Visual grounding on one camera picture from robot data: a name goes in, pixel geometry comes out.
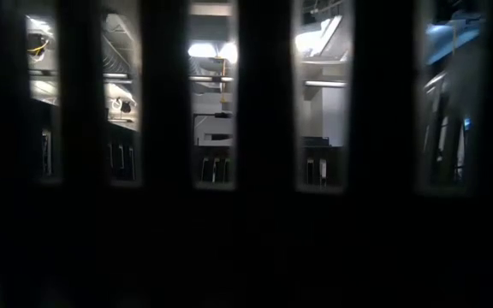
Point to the black slotted plastic basket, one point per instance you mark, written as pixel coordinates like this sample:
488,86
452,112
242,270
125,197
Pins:
268,128

